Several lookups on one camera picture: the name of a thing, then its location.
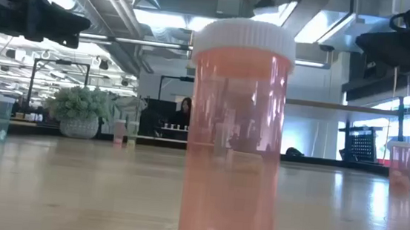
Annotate pink medicine bottle white cap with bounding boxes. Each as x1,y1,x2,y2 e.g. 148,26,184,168
113,118,127,146
383,139,410,189
176,13,300,230

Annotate yellow-green medicine bottle white cap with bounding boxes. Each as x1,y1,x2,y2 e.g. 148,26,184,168
125,119,141,148

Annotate long white light tube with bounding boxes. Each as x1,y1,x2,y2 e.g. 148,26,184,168
79,32,194,52

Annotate green plant in white pot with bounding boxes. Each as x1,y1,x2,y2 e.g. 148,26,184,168
41,82,115,142

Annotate black mesh panel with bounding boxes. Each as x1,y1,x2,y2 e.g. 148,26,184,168
337,122,383,165

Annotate black monitor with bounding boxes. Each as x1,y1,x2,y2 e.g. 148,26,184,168
139,97,178,139

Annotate black bag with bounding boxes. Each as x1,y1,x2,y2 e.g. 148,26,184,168
284,146,305,158

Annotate person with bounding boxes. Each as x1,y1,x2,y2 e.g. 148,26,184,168
168,95,194,131

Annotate grey ceiling junction box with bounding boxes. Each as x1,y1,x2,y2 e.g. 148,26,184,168
215,0,242,17

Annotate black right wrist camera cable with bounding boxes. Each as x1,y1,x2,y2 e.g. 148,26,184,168
388,0,410,36

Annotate black metal gantry frame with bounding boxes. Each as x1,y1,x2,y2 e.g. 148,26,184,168
156,73,195,103
24,56,92,119

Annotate wooden shelf black frame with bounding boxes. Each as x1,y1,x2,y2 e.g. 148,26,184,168
280,85,409,174

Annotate black aluminium frame rail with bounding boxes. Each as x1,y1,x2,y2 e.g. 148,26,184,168
7,122,366,171
361,162,410,183

